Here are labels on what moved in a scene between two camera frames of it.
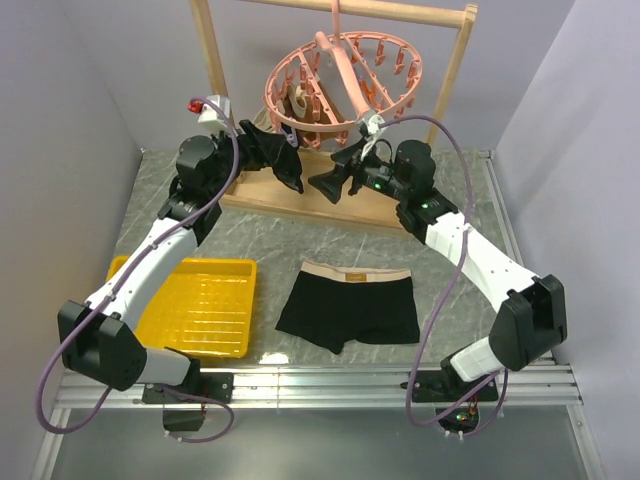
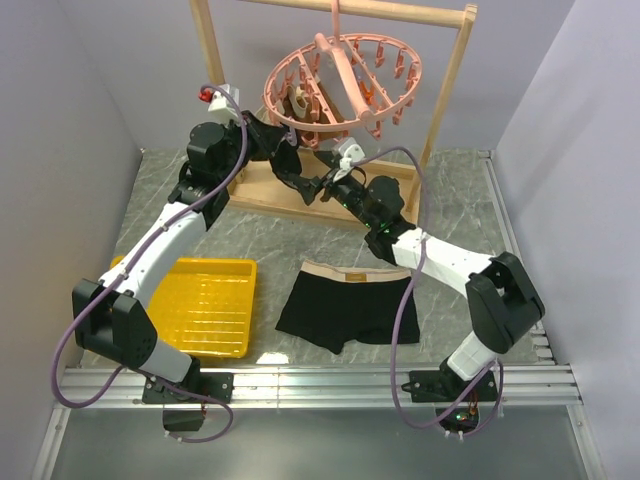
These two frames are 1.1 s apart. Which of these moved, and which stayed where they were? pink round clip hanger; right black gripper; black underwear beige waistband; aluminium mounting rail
Moved: right black gripper
Stayed: black underwear beige waistband; pink round clip hanger; aluminium mounting rail
